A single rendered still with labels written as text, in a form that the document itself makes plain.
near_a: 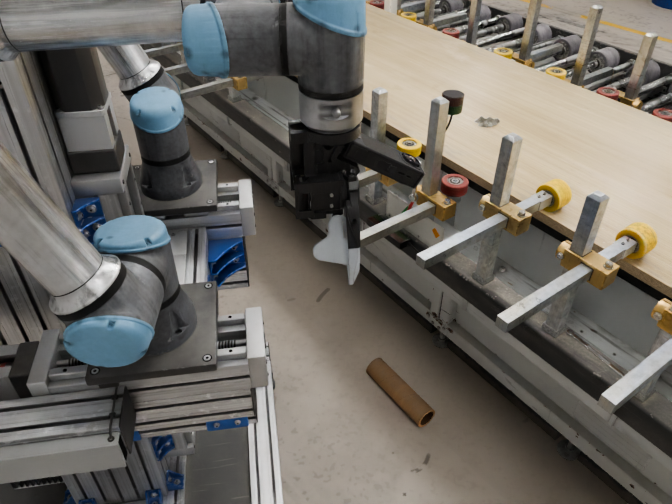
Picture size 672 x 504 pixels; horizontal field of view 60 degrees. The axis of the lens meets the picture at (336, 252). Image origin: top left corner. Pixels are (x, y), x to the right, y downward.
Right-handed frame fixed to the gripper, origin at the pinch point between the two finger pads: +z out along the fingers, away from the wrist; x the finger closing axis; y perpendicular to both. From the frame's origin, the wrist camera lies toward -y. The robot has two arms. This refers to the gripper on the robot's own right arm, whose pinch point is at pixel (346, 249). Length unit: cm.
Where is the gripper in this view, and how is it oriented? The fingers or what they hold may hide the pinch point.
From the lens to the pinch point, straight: 82.8
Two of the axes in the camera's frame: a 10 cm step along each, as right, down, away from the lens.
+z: 0.0, 7.8, 6.3
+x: 1.5, 6.2, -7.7
